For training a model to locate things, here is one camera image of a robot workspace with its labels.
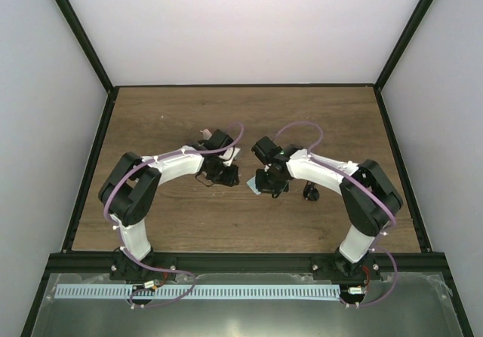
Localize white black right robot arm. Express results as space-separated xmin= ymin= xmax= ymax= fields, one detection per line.
xmin=249 ymin=136 xmax=403 ymax=279

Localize black sunglasses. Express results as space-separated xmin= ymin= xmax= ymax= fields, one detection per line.
xmin=303 ymin=182 xmax=320 ymax=201

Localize pink glasses case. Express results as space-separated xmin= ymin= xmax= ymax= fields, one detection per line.
xmin=189 ymin=129 xmax=212 ymax=150

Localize black frame post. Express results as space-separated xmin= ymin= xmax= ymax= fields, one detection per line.
xmin=54 ymin=0 xmax=114 ymax=93
xmin=374 ymin=0 xmax=434 ymax=92

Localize black right frame post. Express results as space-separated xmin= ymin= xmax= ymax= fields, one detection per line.
xmin=374 ymin=0 xmax=434 ymax=92

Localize metal front tray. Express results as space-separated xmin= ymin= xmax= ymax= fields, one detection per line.
xmin=31 ymin=273 xmax=463 ymax=336

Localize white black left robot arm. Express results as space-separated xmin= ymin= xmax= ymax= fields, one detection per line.
xmin=98 ymin=127 xmax=244 ymax=280

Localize black left frame post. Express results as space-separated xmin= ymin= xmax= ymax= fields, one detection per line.
xmin=54 ymin=0 xmax=114 ymax=93

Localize light blue cleaning cloth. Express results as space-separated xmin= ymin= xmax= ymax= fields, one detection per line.
xmin=246 ymin=179 xmax=261 ymax=195

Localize black front mounting rail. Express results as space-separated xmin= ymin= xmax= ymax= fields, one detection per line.
xmin=44 ymin=252 xmax=451 ymax=283

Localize light blue slotted cable duct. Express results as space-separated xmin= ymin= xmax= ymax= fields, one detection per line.
xmin=54 ymin=283 xmax=340 ymax=301

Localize black table rail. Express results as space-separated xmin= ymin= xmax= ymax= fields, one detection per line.
xmin=61 ymin=87 xmax=119 ymax=253
xmin=374 ymin=86 xmax=433 ymax=253

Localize black right table rail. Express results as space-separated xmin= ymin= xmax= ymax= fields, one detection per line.
xmin=374 ymin=86 xmax=433 ymax=253

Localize black left table rail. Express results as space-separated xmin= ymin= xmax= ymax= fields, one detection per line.
xmin=61 ymin=87 xmax=119 ymax=253

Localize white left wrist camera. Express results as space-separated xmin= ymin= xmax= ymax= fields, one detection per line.
xmin=219 ymin=147 xmax=241 ymax=167

